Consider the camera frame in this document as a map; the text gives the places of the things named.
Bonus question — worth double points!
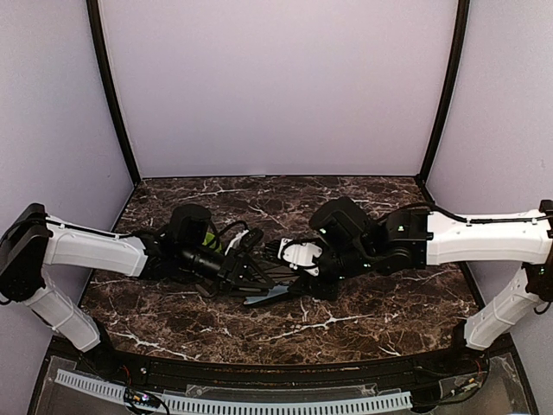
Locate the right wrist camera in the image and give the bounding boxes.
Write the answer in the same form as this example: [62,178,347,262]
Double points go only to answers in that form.
[276,238,323,271]

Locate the black corner frame post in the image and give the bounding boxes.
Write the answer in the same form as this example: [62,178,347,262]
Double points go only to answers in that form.
[86,0,142,187]
[416,0,471,185]

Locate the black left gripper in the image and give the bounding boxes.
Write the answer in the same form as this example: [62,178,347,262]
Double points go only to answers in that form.
[179,243,275,297]

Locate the black corner frame post right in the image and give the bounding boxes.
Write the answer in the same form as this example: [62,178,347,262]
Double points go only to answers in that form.
[416,0,471,185]

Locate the black quilted glasses case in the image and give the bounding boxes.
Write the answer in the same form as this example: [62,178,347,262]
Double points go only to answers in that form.
[243,284,297,308]

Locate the green bowl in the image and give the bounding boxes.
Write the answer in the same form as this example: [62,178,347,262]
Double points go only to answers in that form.
[202,230,218,247]

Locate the white slotted cable duct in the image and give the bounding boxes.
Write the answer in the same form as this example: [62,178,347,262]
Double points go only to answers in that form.
[54,369,413,414]

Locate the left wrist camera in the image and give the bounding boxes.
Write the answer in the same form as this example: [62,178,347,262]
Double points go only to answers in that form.
[225,227,264,256]

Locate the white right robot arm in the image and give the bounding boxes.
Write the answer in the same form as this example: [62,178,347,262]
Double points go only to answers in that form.
[309,197,552,375]

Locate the black corner frame post left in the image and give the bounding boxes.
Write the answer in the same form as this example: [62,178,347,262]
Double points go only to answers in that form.
[86,0,142,187]

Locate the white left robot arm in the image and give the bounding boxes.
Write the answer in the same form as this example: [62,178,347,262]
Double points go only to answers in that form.
[1,203,275,377]

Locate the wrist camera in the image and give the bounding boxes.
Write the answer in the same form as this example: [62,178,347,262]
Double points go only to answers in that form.
[276,238,323,271]
[225,227,264,256]

